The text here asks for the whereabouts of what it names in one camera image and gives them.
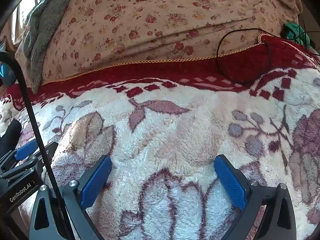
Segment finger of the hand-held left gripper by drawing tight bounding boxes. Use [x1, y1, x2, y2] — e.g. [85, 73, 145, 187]
[24, 141, 59, 172]
[0, 139, 38, 167]

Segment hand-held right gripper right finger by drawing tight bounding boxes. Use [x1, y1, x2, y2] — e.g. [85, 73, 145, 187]
[214, 154, 297, 240]

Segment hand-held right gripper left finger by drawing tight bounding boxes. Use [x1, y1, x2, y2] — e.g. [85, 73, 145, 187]
[29, 155, 112, 240]

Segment black pants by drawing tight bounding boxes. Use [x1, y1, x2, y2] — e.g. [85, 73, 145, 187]
[0, 119, 23, 156]

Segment red and white plush blanket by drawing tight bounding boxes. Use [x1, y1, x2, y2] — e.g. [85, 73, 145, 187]
[0, 35, 320, 240]

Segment blue bag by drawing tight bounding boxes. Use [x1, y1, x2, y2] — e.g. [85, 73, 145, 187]
[0, 62, 17, 86]

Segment grey fleece blanket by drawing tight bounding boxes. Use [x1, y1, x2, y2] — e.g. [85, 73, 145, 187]
[23, 0, 84, 94]

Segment green cloth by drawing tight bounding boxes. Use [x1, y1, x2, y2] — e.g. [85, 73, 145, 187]
[284, 22, 312, 46]

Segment floral quilt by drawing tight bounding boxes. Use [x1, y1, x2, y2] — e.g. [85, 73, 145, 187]
[15, 0, 302, 87]

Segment thick black cable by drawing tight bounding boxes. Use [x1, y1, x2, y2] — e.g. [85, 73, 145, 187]
[0, 51, 75, 240]

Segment thin black cable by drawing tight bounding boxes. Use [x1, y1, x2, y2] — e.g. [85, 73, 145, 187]
[216, 27, 312, 84]

